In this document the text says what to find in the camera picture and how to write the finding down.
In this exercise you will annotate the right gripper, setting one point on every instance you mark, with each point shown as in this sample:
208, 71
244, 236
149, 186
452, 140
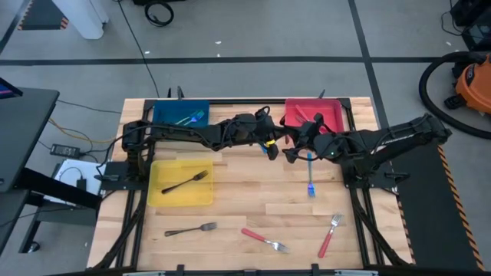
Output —
324, 143

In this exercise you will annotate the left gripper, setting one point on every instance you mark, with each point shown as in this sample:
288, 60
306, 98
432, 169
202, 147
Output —
274, 132

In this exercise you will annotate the iridescent blue fork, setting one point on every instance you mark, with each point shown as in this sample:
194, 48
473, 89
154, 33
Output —
310, 172
198, 115

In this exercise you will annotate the black metal fork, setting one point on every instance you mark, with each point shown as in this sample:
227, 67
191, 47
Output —
209, 226
184, 182

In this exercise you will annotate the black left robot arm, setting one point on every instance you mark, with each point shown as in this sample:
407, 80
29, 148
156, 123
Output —
184, 134

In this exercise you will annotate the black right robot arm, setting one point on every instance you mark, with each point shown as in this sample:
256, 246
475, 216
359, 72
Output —
403, 134

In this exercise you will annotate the red plastic tray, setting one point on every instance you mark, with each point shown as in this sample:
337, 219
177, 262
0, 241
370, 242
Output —
330, 109

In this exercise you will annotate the orange vacuum cleaner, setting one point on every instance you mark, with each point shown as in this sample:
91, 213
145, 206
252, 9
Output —
422, 89

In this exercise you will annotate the yellow plastic tray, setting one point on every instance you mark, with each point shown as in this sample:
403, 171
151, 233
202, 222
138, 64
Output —
180, 199

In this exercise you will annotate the blue plastic tray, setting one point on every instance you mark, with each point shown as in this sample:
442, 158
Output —
165, 111

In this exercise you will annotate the black hazard-edged floor mat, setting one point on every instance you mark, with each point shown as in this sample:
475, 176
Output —
42, 13
422, 214

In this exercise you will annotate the orange shop vacuum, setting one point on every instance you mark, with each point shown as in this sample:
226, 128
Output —
477, 88

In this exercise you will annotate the black equipment cart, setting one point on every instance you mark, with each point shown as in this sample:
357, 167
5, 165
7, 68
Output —
475, 23

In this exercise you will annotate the small black adapter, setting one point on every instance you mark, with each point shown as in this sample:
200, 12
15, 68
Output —
81, 184

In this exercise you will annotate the white paper sheet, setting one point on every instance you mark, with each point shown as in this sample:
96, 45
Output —
69, 168

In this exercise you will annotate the black power adapter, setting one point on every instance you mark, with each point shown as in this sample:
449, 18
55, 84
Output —
65, 150

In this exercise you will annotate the white column base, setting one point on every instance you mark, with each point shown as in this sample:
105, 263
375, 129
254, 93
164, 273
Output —
80, 15

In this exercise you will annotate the black desk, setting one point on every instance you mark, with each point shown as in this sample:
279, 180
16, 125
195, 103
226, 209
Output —
23, 126

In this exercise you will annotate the dark laptop screen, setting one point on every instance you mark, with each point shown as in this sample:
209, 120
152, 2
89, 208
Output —
5, 90

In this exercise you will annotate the black metal table frame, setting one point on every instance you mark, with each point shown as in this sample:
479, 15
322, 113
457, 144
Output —
245, 102

